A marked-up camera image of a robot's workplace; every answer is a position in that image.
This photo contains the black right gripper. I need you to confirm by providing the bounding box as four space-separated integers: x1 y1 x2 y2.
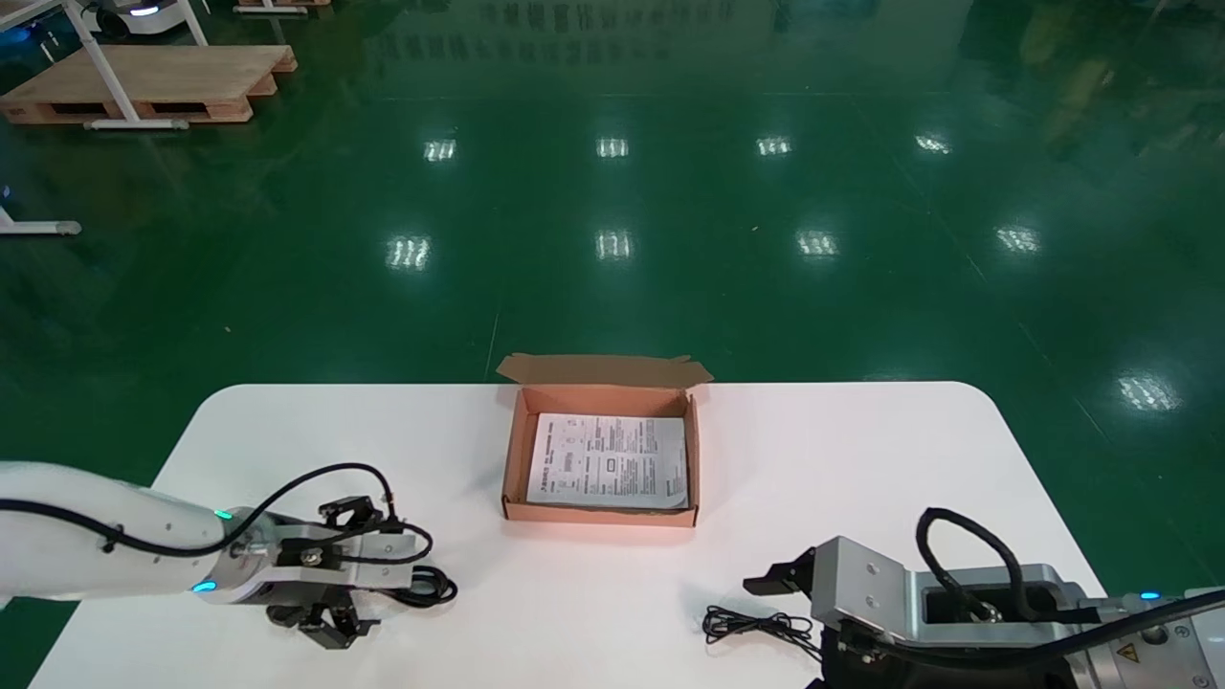
744 548 1087 689

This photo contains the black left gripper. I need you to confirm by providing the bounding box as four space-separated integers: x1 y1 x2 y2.
266 496 386 652

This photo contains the black wired computer mouse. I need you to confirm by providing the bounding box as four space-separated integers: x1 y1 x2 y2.
702 605 826 663

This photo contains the black data cable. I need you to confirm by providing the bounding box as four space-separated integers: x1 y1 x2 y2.
383 565 458 610

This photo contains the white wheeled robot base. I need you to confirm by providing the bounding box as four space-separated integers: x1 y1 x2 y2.
81 0 188 35

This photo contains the brown cardboard storage box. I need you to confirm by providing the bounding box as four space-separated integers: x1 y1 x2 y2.
496 352 714 529

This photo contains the white printed instruction sheet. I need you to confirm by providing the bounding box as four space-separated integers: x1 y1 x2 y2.
526 412 690 510

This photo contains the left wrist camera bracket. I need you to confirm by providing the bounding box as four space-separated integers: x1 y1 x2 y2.
251 524 414 592

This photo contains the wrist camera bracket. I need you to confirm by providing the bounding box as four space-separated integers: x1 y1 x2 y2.
812 536 1111 652
251 524 414 592

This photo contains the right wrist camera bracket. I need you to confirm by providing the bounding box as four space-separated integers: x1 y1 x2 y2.
812 536 1111 652

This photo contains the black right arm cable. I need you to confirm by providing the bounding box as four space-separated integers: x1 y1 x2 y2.
916 507 1225 666

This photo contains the white table frame leg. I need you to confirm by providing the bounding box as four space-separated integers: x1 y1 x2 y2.
0 0 190 236

